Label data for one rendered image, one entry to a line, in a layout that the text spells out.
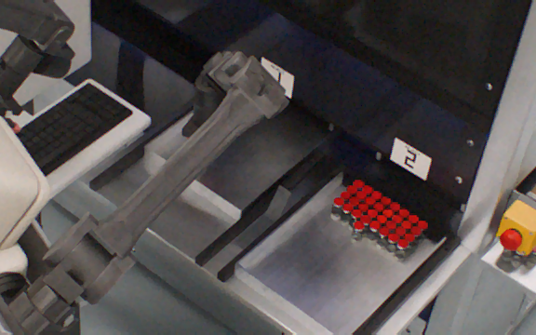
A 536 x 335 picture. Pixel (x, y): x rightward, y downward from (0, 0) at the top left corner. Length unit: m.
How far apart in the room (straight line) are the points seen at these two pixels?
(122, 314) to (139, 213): 1.54
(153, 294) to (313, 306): 1.16
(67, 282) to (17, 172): 0.18
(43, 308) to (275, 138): 0.90
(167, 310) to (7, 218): 1.54
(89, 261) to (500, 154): 0.82
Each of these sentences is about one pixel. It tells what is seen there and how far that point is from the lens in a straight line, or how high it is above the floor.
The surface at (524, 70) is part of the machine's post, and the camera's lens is 2.02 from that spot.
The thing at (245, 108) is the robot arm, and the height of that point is 1.44.
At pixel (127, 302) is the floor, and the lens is 3.27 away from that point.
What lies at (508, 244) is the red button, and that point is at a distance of 2.22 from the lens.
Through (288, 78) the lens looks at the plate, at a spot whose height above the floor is 1.04.
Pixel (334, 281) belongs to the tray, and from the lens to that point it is 2.23.
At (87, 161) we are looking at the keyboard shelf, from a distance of 2.51.
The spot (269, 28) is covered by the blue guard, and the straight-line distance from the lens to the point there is 2.35.
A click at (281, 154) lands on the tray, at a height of 0.88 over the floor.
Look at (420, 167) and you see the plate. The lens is 2.28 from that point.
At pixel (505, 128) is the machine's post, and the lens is 2.11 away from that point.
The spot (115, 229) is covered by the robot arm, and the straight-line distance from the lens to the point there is 1.72.
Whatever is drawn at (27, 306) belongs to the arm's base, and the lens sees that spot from 1.73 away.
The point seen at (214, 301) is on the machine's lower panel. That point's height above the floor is 0.16.
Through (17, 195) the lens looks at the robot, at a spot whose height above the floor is 1.33.
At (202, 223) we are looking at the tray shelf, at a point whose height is 0.88.
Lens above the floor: 2.61
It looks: 46 degrees down
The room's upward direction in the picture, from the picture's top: 8 degrees clockwise
